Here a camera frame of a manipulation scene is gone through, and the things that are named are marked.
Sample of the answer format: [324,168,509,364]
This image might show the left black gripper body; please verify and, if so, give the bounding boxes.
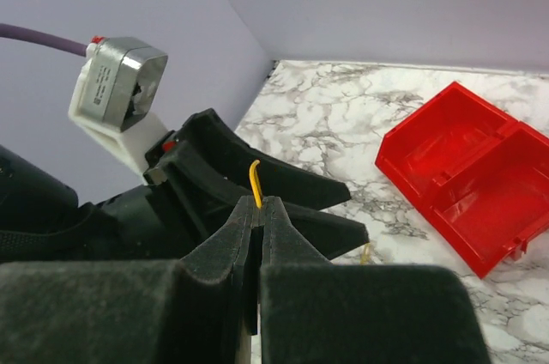
[76,141,206,261]

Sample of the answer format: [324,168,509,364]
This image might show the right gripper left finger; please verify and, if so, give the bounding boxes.
[1,197,258,363]

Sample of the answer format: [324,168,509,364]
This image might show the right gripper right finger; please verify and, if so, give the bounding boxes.
[260,197,490,363]

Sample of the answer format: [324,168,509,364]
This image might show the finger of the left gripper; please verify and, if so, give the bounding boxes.
[180,108,351,209]
[201,191,370,262]

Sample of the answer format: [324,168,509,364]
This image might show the thin yellow wire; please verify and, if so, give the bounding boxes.
[249,160,263,210]

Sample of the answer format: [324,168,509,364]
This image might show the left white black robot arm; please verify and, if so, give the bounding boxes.
[1,109,369,262]

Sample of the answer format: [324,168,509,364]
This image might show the red plastic bin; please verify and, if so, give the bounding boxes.
[375,82,548,278]

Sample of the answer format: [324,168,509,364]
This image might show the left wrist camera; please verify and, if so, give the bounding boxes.
[68,36,168,176]

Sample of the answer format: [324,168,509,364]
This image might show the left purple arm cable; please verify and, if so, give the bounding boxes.
[0,23,89,57]

